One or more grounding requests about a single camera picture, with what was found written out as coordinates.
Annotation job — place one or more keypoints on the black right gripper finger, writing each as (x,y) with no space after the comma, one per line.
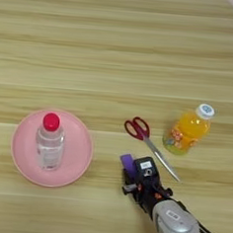
(129,179)

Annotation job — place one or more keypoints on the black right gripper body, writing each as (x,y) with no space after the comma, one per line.
(145,196)

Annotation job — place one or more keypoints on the purple rectangular block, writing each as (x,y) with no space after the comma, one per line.
(128,162)

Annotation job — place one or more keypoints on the clear bottle red cap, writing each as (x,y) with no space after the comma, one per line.
(49,143)

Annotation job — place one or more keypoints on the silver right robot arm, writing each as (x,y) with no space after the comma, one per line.
(179,225)

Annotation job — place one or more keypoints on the black box white label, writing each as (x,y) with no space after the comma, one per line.
(146,170)

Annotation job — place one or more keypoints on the pink round plate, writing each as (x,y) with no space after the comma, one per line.
(76,151)

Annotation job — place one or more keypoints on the orange juice bottle white cap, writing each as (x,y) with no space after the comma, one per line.
(188,130)

